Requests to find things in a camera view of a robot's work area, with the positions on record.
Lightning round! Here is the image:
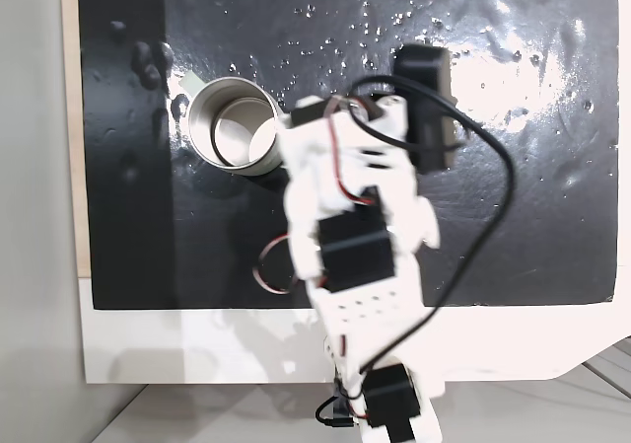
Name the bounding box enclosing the black mat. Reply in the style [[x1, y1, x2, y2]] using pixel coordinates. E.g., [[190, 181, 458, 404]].
[[77, 0, 620, 311]]

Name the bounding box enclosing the black camera box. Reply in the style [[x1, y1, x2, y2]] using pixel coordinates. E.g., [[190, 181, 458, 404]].
[[392, 42, 457, 174]]

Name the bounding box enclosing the red black servo wire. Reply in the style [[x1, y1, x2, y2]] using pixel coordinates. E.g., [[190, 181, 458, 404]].
[[251, 233, 297, 296]]

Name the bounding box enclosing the pale green steel mug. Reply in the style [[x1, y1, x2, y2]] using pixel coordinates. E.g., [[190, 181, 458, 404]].
[[176, 70, 288, 179]]

